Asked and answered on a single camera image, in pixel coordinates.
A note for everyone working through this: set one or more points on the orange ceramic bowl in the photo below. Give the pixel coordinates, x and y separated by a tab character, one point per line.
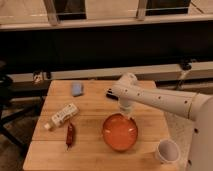
119	132

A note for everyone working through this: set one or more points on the black marker pen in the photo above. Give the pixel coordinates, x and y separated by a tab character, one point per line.
110	95

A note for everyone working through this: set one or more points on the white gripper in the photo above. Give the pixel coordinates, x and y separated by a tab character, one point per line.
126	108

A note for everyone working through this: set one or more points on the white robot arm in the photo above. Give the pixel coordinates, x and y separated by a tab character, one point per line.
193	106

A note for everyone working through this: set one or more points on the metal railing frame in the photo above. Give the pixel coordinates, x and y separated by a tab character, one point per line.
47	14

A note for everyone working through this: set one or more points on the white plastic bottle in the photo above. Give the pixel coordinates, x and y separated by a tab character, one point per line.
60	117

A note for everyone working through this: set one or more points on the blue sponge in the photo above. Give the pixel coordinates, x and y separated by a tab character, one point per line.
76	89

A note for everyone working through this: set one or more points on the black office chair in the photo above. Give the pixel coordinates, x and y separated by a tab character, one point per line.
5	101

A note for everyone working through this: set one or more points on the white cup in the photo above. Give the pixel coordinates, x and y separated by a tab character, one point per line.
167	151

